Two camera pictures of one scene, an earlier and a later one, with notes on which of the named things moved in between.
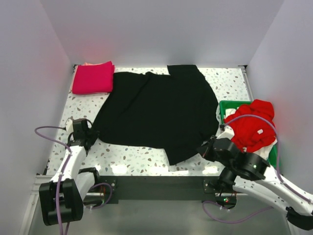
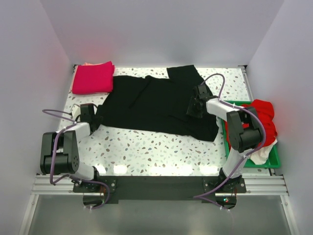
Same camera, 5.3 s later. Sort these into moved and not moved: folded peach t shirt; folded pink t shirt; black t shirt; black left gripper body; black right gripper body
Moved: black t shirt; black left gripper body; black right gripper body
Not moved: folded pink t shirt; folded peach t shirt
